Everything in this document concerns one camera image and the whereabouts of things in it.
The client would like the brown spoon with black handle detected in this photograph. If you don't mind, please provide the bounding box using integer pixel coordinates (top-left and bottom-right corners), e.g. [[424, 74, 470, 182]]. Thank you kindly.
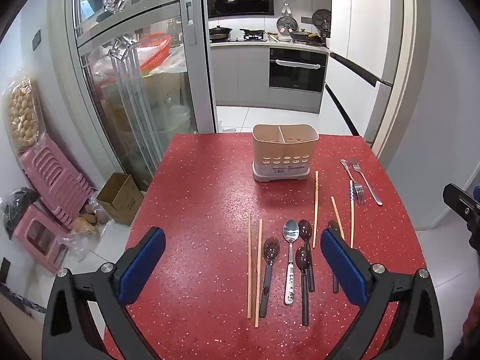
[[298, 219, 316, 292], [327, 220, 340, 294], [259, 236, 280, 319], [295, 247, 312, 327]]

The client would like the pink plastic stool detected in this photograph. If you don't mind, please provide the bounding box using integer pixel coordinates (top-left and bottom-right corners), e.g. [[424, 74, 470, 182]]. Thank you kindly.
[[13, 204, 70, 274]]

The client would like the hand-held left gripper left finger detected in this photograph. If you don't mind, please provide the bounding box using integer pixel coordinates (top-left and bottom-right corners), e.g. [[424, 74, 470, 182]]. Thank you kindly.
[[42, 227, 167, 360]]

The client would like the beige cutlery holder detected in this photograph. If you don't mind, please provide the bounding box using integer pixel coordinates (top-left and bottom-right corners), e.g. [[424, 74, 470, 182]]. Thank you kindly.
[[252, 124, 319, 182]]

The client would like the metal spoon with white handle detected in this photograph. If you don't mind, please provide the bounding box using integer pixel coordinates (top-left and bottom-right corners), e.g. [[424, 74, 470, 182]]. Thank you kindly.
[[283, 218, 301, 305]]

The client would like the wooden chopstick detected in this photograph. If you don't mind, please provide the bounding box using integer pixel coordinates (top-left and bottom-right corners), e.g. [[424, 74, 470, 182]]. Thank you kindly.
[[246, 212, 252, 319], [330, 196, 346, 241], [254, 219, 263, 328], [313, 170, 319, 238]]

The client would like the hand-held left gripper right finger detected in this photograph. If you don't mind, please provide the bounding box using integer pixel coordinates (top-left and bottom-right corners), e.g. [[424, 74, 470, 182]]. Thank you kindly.
[[320, 229, 444, 360]]

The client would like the metal fork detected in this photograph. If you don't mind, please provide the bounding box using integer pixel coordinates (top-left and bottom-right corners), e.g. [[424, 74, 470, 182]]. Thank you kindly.
[[350, 157, 383, 206], [340, 159, 366, 206]]

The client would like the black built-in oven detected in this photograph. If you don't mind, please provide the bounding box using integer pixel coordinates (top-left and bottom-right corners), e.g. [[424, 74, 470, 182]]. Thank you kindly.
[[268, 47, 329, 93]]

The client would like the blue patterned chopstick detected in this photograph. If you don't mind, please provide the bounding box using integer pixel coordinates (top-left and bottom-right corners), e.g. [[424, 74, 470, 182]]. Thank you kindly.
[[349, 179, 355, 249]]

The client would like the black plastic bag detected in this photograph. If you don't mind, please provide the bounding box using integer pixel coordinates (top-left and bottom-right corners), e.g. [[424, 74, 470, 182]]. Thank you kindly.
[[1, 187, 40, 239]]

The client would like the orange plastic basket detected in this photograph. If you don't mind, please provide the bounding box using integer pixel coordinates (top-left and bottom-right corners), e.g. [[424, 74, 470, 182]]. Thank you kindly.
[[133, 33, 173, 72]]

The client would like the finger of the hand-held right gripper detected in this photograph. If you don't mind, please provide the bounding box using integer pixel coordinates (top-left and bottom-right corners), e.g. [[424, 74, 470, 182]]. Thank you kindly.
[[442, 183, 480, 259]]

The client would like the bag of round beige balls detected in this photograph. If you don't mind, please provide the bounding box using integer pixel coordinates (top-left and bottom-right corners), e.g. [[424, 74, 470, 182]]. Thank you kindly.
[[4, 77, 41, 153]]

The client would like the sliding glass door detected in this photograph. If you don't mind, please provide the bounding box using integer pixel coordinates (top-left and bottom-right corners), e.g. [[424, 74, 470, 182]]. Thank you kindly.
[[49, 0, 220, 196]]

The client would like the stack of pink stools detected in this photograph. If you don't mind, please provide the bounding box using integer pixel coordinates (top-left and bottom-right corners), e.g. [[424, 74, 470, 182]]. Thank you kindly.
[[19, 133, 99, 229]]

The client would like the pot with wooden handle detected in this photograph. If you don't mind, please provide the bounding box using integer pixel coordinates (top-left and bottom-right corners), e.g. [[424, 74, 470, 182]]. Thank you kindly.
[[289, 28, 327, 44]]

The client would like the round grey pan lid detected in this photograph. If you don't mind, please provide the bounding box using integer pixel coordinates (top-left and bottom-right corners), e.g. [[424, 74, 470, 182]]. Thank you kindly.
[[277, 16, 298, 33], [312, 9, 333, 31]]

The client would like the cardboard box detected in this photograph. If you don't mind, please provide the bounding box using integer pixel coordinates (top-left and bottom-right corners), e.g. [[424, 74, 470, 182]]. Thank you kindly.
[[96, 172, 145, 226]]

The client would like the black wok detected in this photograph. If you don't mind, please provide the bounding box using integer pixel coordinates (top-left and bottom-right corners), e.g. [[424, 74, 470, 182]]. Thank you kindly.
[[208, 25, 234, 41]]

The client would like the white refrigerator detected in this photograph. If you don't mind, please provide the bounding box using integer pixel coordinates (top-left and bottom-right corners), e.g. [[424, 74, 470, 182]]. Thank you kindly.
[[319, 0, 406, 149]]

